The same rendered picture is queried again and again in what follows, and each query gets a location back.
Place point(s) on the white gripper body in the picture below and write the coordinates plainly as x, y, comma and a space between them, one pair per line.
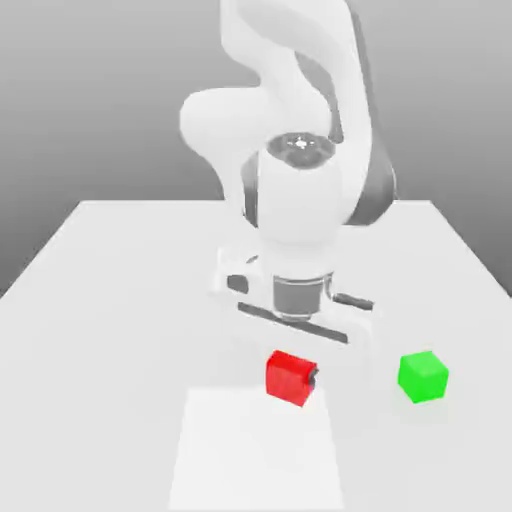
296, 324

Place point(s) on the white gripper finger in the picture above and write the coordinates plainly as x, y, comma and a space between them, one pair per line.
312, 378

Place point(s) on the small red cube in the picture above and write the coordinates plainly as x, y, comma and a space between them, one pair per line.
288, 378

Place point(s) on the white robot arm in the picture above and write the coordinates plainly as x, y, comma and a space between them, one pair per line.
298, 200

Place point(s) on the small green cube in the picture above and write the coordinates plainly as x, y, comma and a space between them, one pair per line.
423, 376

